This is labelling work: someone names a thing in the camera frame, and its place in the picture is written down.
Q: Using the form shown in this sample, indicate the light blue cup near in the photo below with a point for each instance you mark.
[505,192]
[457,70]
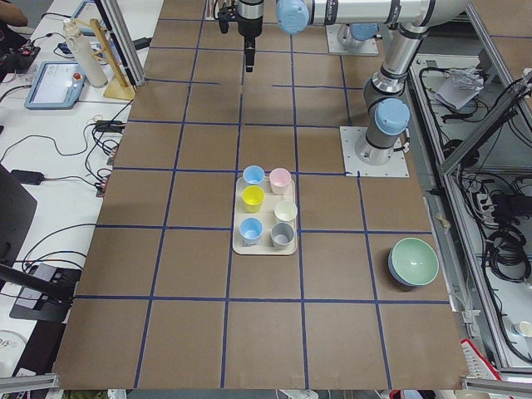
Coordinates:
[251,230]

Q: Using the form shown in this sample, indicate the white ikea cup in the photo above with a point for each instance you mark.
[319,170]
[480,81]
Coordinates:
[286,211]

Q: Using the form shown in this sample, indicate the beige plastic tray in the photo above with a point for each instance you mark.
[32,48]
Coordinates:
[266,216]

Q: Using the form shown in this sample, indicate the aluminium frame post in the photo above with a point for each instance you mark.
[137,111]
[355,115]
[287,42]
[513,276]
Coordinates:
[115,23]

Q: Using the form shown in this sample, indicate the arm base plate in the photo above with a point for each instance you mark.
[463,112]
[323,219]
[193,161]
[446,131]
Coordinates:
[357,39]
[360,159]

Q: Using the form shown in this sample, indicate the blue teach pendant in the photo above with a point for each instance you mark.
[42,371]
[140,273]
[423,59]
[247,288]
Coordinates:
[57,86]

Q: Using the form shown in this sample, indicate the black power adapter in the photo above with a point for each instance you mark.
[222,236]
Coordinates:
[28,177]

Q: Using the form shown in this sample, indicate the grey cup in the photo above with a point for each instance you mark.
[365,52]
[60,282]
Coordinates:
[282,235]

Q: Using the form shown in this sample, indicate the crumpled white paper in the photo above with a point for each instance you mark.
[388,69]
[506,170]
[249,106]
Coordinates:
[460,87]

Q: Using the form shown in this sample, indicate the yellow cup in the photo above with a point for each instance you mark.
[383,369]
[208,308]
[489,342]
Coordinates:
[253,197]

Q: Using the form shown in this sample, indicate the pink cup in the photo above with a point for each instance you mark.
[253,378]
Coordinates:
[279,179]

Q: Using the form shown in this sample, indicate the black monitor stand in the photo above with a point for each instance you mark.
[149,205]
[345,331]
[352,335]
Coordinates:
[46,291]

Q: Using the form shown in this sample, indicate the light blue cup far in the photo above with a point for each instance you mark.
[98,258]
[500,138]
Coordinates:
[253,175]

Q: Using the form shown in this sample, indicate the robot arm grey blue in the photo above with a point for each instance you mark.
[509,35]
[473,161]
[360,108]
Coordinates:
[388,114]

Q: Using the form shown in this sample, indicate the green stacked bowls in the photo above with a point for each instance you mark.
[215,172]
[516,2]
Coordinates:
[413,262]

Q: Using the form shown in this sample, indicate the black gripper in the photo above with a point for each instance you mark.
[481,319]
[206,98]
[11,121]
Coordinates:
[249,26]

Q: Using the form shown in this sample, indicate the wooden mug tree stand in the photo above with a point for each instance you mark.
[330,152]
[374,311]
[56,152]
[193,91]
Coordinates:
[118,87]

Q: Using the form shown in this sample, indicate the light blue cup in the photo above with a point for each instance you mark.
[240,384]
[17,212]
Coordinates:
[253,175]
[251,230]

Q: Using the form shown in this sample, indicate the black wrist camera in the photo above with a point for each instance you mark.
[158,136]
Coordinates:
[226,15]

